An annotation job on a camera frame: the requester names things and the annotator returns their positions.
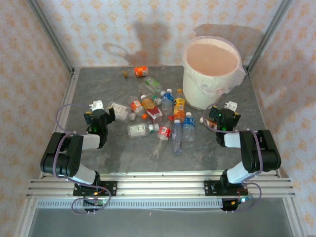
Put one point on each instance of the white cap bottle red label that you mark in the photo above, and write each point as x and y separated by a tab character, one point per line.
209	123

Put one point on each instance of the white plastic bin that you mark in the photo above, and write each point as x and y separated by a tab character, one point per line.
197	102

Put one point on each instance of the blue label water bottle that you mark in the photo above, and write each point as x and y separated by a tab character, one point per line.
189	123
167	97

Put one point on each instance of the clear bottle white green label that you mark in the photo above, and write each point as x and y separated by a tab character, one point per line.
138	128

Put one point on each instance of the orange juice bottle yellow label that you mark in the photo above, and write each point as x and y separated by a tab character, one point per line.
179	106

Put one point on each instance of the amber tea bottle red label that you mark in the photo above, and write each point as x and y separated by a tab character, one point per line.
155	113

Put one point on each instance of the clear bottle purple label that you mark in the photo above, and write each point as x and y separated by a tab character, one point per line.
177	138

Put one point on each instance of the clear bottle white cap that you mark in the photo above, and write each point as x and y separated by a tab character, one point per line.
157	100

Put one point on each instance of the red label cola bottle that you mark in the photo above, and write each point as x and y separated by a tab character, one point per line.
165	132

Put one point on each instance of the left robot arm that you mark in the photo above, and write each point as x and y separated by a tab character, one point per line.
64	158

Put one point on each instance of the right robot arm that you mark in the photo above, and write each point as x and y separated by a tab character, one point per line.
261	153

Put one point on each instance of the orange label bottle brown cap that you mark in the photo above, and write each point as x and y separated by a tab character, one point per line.
141	71

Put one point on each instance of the white plastic bucket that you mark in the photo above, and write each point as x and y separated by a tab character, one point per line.
212	56

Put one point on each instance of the black controller board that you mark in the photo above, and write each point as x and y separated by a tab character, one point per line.
95	203
230	205

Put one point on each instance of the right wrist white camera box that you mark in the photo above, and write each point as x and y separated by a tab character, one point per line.
231	105

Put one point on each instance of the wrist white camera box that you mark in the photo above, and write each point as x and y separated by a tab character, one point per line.
97	105
231	105

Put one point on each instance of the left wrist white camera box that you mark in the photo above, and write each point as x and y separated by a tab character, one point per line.
97	105

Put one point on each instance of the aluminium table side rail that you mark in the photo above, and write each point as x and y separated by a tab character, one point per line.
259	111
70	84

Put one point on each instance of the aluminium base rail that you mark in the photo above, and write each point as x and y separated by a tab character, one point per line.
160	185

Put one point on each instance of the aluminium frame post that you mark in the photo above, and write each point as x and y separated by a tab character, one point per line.
267	37
52	37

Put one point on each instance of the aluminium frame leg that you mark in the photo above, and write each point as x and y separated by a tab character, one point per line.
297	222
24	222

